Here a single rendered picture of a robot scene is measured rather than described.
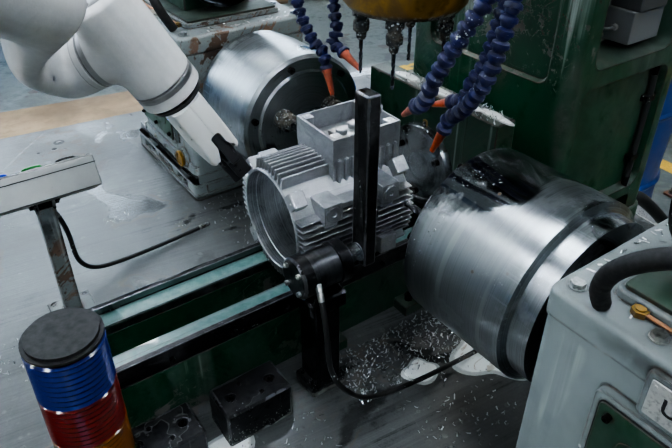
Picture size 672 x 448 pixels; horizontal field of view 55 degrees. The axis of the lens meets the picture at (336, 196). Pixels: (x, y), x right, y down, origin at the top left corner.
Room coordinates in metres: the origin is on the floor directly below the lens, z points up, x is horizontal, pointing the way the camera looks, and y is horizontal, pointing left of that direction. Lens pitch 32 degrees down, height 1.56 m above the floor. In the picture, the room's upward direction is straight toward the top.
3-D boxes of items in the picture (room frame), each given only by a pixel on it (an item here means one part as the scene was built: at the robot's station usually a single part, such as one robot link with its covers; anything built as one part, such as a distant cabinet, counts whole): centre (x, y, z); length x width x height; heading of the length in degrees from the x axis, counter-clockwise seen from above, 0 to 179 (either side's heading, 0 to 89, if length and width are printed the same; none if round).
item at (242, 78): (1.20, 0.14, 1.04); 0.37 x 0.25 x 0.25; 35
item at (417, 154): (0.96, -0.14, 1.02); 0.15 x 0.02 x 0.15; 35
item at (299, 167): (0.85, 0.02, 1.02); 0.20 x 0.19 x 0.19; 124
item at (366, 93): (0.72, -0.04, 1.12); 0.04 x 0.03 x 0.26; 125
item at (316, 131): (0.87, -0.02, 1.11); 0.12 x 0.11 x 0.07; 124
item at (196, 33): (1.39, 0.28, 0.99); 0.35 x 0.31 x 0.37; 35
